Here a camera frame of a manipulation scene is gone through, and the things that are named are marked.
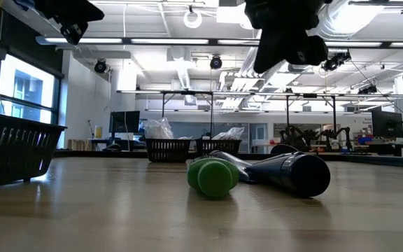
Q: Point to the large window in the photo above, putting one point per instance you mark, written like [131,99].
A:
[26,87]

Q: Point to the black computer monitor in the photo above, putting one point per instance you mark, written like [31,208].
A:
[124,121]
[387,124]

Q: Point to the overhead LED light bar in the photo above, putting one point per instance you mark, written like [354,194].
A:
[170,41]

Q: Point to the black background robot arms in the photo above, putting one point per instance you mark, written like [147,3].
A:
[310,136]

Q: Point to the black plastic slotted basket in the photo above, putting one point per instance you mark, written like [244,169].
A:
[219,146]
[12,150]
[168,150]

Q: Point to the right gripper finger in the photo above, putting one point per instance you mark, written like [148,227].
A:
[311,50]
[275,49]

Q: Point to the black metal stand frame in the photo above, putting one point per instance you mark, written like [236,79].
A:
[287,115]
[163,115]

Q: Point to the dark blue toiletry tube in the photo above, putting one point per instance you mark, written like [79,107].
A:
[292,173]

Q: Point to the black item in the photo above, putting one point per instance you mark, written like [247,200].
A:
[229,161]

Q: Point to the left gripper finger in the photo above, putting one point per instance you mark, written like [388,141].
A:
[73,33]
[86,12]

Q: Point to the blue storage bin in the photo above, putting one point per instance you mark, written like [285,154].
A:
[364,140]

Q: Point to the black ceiling camera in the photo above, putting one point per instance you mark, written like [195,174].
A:
[100,66]
[336,61]
[367,90]
[216,62]

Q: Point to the silver ventilation duct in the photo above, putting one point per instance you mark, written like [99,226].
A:
[341,21]

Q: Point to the green Pert shampoo bottle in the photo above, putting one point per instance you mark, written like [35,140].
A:
[213,176]

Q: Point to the wooden boxes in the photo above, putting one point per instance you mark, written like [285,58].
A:
[77,144]

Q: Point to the yellow sign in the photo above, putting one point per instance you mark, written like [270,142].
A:
[98,132]

